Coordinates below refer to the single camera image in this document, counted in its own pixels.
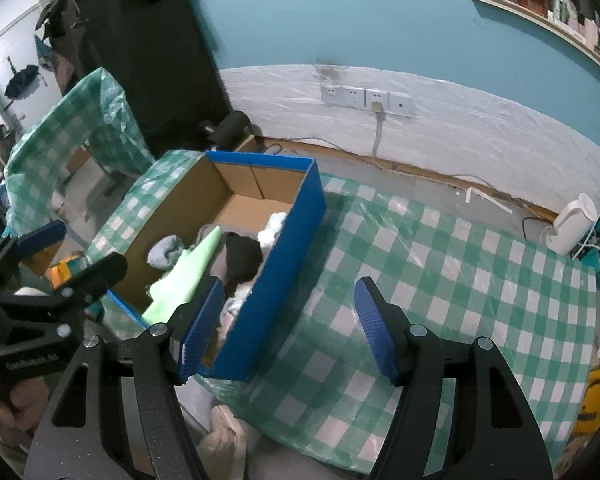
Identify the dark folded umbrella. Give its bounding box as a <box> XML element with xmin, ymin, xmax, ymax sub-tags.
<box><xmin>4</xmin><ymin>64</ymin><xmax>44</xmax><ymax>102</ymax></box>

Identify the green white checked plastic cover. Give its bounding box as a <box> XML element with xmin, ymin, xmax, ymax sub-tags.
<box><xmin>2</xmin><ymin>67</ymin><xmax>156</xmax><ymax>241</ymax></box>

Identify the wooden wall shelf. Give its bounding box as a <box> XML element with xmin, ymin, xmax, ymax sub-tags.
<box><xmin>470</xmin><ymin>0</ymin><xmax>600</xmax><ymax>82</ymax></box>

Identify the person's left hand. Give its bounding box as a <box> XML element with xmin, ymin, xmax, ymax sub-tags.
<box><xmin>0</xmin><ymin>375</ymin><xmax>52</xmax><ymax>436</ymax></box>

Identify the green white checked tablecloth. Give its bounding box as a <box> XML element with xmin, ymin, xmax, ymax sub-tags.
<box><xmin>87</xmin><ymin>150</ymin><xmax>599</xmax><ymax>476</ymax></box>

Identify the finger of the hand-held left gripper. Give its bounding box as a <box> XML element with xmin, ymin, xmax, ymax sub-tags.
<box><xmin>0</xmin><ymin>220</ymin><xmax>69</xmax><ymax>281</ymax></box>
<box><xmin>0</xmin><ymin>251</ymin><xmax>129</xmax><ymax>321</ymax></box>

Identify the white cloth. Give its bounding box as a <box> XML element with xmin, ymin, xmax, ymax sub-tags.
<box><xmin>220</xmin><ymin>282</ymin><xmax>256</xmax><ymax>346</ymax></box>
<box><xmin>257</xmin><ymin>211</ymin><xmax>289</xmax><ymax>252</ymax></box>

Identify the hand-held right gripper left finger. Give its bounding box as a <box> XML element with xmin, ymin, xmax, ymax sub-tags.
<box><xmin>25</xmin><ymin>276</ymin><xmax>225</xmax><ymax>480</ymax></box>

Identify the light green cloth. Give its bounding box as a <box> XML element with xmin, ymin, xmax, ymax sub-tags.
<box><xmin>142</xmin><ymin>228</ymin><xmax>223</xmax><ymax>326</ymax></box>

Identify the grey blue sock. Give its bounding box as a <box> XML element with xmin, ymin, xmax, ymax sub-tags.
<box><xmin>146</xmin><ymin>235</ymin><xmax>186</xmax><ymax>270</ymax></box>

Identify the cardboard box with blue trim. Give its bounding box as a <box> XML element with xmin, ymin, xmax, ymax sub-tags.
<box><xmin>109</xmin><ymin>149</ymin><xmax>327</xmax><ymax>382</ymax></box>

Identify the yellow snack packet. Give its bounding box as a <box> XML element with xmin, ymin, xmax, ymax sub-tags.
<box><xmin>47</xmin><ymin>256</ymin><xmax>89</xmax><ymax>291</ymax></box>

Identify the white plastic strip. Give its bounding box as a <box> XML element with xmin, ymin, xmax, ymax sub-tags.
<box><xmin>464</xmin><ymin>186</ymin><xmax>512</xmax><ymax>214</ymax></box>

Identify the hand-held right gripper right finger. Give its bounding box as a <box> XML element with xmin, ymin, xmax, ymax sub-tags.
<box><xmin>355</xmin><ymin>276</ymin><xmax>553</xmax><ymax>480</ymax></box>

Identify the white electric kettle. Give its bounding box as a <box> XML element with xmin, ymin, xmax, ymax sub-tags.
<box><xmin>540</xmin><ymin>193</ymin><xmax>599</xmax><ymax>257</ymax></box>

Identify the black cloth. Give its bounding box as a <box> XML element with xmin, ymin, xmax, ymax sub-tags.
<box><xmin>222</xmin><ymin>232</ymin><xmax>265</xmax><ymax>287</ymax></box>

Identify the person's grey shoe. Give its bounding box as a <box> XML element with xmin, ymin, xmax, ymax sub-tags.
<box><xmin>200</xmin><ymin>404</ymin><xmax>249</xmax><ymax>480</ymax></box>

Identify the yellow sign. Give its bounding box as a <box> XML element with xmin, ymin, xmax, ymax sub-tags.
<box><xmin>572</xmin><ymin>364</ymin><xmax>600</xmax><ymax>436</ymax></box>

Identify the grey plug cable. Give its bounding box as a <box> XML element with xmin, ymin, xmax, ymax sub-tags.
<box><xmin>372</xmin><ymin>102</ymin><xmax>387</xmax><ymax>167</ymax></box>

